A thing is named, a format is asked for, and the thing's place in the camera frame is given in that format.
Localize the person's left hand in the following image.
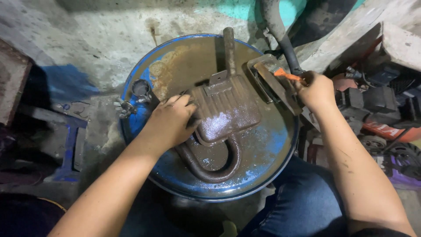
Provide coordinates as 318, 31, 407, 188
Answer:
140, 95, 202, 158

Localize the person's right hand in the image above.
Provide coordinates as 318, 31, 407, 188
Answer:
294, 71, 336, 114

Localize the orange handled tool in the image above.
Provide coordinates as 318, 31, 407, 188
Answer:
274, 68, 306, 83

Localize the rusty exhaust muffler with pipe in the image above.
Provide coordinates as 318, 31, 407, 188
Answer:
174, 27, 262, 184

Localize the rectangular metal tray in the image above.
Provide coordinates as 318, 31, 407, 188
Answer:
247, 54, 304, 116

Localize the black curved pipe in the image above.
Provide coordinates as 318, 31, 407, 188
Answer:
261, 0, 306, 75

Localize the blue metal drum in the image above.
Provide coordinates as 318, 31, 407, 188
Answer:
120, 34, 300, 202

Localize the grey concrete block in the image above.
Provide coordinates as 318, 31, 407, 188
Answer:
381, 21, 421, 72

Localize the person's blue jeans leg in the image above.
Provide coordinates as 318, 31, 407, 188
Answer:
239, 156, 350, 237

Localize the yellow object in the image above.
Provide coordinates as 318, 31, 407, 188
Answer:
220, 220, 238, 237

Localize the round drum bung cap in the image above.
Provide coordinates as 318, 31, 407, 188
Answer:
132, 79, 152, 98

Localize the blue metal stand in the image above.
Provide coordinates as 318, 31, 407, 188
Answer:
20, 105, 88, 182

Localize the rusty metal box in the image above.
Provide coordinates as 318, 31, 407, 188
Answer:
0, 39, 32, 126

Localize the dark cloth with yellow trim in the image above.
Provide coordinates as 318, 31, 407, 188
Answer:
0, 192, 67, 237

